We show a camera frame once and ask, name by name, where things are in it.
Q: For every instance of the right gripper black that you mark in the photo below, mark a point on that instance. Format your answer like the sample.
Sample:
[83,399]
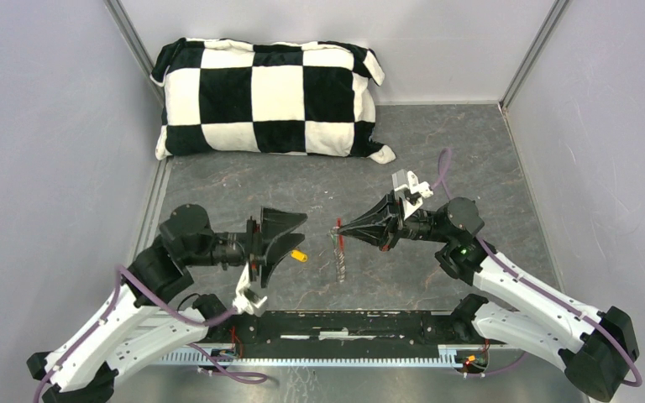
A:
[389,224]

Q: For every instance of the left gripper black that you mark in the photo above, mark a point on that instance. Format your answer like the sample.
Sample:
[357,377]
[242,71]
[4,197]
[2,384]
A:
[275,222]

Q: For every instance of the yellow key tag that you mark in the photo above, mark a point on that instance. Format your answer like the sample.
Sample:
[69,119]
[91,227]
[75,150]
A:
[299,256]

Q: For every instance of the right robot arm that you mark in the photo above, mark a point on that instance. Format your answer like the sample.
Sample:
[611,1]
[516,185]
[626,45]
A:
[596,350]

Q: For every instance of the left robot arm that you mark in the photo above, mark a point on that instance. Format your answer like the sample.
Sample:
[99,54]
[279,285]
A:
[137,325]

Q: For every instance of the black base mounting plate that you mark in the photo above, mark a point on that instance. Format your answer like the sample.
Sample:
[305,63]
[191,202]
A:
[349,334]

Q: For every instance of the black white checkered pillow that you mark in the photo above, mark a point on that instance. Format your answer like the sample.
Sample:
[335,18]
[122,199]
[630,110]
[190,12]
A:
[280,98]

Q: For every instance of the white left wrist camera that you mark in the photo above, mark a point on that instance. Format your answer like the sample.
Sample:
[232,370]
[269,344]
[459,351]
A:
[246,300]

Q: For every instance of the white slotted cable duct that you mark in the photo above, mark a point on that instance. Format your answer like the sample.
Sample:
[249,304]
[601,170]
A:
[446,358]

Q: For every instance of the right aluminium frame rail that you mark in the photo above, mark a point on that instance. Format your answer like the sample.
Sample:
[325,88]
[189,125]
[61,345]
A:
[549,24]

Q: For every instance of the aluminium frame rail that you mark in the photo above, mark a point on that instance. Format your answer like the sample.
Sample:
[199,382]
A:
[549,24]
[135,44]

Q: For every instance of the left aluminium frame rail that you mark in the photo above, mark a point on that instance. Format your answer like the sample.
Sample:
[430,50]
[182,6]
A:
[135,44]

